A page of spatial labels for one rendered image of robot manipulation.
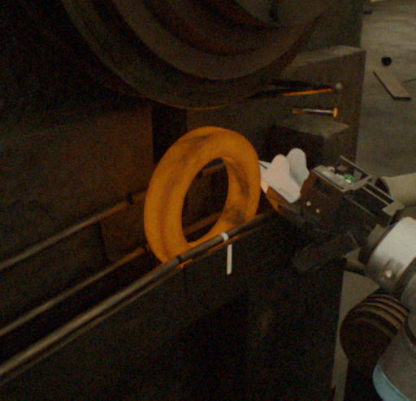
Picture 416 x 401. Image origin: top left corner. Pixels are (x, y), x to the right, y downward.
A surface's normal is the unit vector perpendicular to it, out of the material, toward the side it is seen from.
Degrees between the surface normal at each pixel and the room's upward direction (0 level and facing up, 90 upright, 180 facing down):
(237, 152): 90
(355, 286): 0
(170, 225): 90
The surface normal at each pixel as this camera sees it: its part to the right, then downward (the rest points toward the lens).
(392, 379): -0.88, 0.07
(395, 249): -0.44, -0.22
